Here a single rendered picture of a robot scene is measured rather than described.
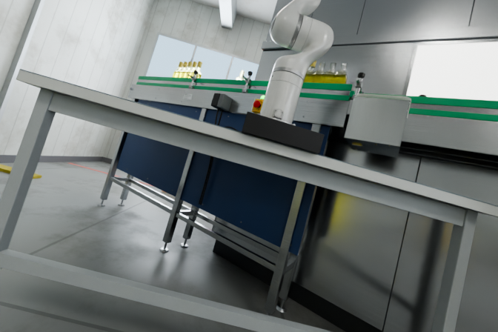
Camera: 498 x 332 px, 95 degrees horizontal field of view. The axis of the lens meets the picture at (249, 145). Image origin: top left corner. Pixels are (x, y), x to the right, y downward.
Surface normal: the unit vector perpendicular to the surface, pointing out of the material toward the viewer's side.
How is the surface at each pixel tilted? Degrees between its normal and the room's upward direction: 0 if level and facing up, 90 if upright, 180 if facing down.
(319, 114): 90
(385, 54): 90
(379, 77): 90
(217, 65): 90
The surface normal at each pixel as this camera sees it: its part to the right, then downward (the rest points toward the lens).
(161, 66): 0.06, -0.06
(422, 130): -0.51, -0.21
